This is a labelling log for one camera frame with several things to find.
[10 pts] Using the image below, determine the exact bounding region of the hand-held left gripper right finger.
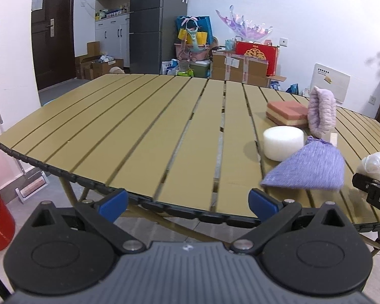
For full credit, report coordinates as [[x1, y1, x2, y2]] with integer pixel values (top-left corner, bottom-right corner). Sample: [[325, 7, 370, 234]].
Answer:
[[230, 188, 350, 255]]

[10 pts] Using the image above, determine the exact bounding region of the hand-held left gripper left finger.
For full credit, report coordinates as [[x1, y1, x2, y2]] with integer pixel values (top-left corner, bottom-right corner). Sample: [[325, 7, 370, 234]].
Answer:
[[30, 188, 148, 255]]

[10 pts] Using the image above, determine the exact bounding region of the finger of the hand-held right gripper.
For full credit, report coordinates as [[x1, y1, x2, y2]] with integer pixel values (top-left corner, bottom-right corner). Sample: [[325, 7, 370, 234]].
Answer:
[[351, 173, 380, 194]]

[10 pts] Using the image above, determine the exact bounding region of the purple knit cloth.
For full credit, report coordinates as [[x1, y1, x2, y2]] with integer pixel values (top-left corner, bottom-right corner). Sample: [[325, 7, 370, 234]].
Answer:
[[260, 136, 346, 191]]

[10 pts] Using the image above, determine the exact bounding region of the clear plastic bag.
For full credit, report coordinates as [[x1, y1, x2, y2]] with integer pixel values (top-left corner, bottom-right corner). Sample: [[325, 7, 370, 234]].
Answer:
[[358, 152, 380, 186]]

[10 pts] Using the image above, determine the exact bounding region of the white foam cylinder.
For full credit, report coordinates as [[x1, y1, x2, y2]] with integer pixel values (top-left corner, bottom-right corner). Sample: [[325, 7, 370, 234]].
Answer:
[[263, 126, 305, 161]]

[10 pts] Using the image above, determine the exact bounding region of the folding slat table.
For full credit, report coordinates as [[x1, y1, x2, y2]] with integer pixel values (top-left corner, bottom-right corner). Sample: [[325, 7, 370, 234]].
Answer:
[[0, 73, 380, 260]]

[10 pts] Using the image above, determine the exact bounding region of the pale fluffy plush roll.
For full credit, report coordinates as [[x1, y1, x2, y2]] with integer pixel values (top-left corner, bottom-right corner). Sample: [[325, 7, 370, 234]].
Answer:
[[307, 86, 337, 138]]

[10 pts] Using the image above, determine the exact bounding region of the pink yellow sponge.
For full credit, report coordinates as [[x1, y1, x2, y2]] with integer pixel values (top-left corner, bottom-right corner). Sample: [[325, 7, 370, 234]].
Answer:
[[267, 101, 310, 129]]

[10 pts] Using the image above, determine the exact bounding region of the white panel heater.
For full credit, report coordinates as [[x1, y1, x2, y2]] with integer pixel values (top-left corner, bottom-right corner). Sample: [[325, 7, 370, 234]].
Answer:
[[310, 63, 351, 104]]

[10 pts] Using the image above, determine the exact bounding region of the taped cardboard box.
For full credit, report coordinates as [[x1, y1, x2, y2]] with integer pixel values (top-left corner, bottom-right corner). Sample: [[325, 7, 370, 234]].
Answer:
[[211, 66, 270, 87], [212, 51, 269, 77]]

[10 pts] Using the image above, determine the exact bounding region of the open cardboard box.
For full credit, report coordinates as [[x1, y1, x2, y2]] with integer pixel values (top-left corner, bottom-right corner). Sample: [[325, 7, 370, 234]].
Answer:
[[75, 42, 125, 80]]

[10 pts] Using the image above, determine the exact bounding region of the white blue packet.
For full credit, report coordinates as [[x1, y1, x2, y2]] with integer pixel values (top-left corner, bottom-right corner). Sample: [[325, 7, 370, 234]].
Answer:
[[161, 60, 179, 76]]

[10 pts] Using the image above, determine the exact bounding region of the green cooler box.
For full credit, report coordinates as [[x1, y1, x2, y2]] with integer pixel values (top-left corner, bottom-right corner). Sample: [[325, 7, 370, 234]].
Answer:
[[189, 60, 212, 79]]

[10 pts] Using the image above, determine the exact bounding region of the red gift box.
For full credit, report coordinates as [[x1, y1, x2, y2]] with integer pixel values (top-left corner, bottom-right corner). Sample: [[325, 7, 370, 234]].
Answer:
[[235, 41, 280, 77]]

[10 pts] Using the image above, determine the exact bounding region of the dark wooden door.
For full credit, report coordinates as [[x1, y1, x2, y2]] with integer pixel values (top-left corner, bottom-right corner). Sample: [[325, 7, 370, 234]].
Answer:
[[31, 0, 77, 91]]

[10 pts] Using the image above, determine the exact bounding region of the white lower cabinet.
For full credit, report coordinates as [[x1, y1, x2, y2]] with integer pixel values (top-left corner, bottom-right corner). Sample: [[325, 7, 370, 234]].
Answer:
[[94, 16, 131, 68]]

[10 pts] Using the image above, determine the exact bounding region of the grey refrigerator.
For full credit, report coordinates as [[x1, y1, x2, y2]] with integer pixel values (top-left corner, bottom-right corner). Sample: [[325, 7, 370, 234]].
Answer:
[[129, 0, 188, 75]]

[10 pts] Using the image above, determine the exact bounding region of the iridescent bouquet wrap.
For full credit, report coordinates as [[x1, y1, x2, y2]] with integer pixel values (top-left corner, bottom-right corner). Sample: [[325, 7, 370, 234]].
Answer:
[[216, 5, 273, 42]]

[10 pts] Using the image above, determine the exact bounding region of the row of small containers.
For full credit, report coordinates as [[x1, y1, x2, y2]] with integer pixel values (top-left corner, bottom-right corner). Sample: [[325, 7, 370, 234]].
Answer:
[[95, 5, 129, 20]]

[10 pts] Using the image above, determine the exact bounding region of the blue gift bag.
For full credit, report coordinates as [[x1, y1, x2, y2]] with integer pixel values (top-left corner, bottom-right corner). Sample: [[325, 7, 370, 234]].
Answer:
[[176, 15, 213, 46]]

